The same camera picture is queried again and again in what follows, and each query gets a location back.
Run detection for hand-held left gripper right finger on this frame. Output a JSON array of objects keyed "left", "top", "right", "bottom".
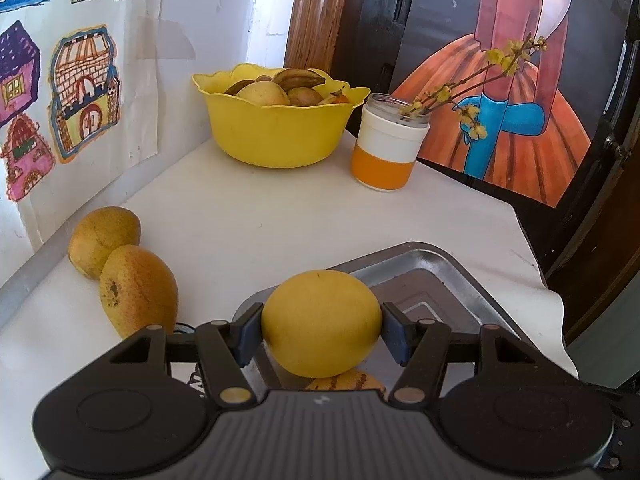
[{"left": 380, "top": 301, "right": 538, "bottom": 406}]

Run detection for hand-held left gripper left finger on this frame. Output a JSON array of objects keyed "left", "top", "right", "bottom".
[{"left": 107, "top": 302, "right": 266, "bottom": 406}]

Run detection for striped pepino melon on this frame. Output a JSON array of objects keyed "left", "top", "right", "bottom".
[{"left": 305, "top": 370, "right": 388, "bottom": 396}]

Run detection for smooth yellow fruit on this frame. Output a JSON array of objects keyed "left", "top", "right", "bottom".
[{"left": 261, "top": 270, "right": 383, "bottom": 378}]

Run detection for metal tray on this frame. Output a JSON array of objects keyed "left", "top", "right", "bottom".
[{"left": 232, "top": 241, "right": 506, "bottom": 391}]

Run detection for white printed table cloth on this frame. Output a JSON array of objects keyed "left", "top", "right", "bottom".
[{"left": 0, "top": 127, "right": 581, "bottom": 480}]

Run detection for speckled yellow-brown fruit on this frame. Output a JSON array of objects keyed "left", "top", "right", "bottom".
[
  {"left": 99, "top": 244, "right": 179, "bottom": 339},
  {"left": 68, "top": 206, "right": 142, "bottom": 281}
]

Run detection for white and orange jar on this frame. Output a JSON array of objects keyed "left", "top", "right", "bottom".
[{"left": 351, "top": 93, "right": 432, "bottom": 192}]

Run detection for yellow plastic bowl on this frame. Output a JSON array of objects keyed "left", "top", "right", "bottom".
[{"left": 192, "top": 62, "right": 372, "bottom": 169}]

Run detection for pale yellow pear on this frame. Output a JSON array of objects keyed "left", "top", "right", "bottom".
[{"left": 236, "top": 81, "right": 291, "bottom": 107}]

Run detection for brown fruit in bowl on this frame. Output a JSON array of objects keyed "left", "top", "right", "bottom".
[{"left": 287, "top": 86, "right": 323, "bottom": 107}]

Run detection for orange dress girl poster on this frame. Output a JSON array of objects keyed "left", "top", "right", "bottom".
[{"left": 390, "top": 0, "right": 633, "bottom": 209}]

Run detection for spotted bananas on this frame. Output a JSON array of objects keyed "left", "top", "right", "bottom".
[{"left": 224, "top": 67, "right": 328, "bottom": 96}]

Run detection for yellow flower twig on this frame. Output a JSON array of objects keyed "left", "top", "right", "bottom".
[{"left": 399, "top": 34, "right": 549, "bottom": 141}]

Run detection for house drawing paper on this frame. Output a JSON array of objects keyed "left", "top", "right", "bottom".
[{"left": 0, "top": 0, "right": 196, "bottom": 251}]

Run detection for wooden door frame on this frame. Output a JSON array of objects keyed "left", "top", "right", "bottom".
[{"left": 284, "top": 0, "right": 353, "bottom": 77}]

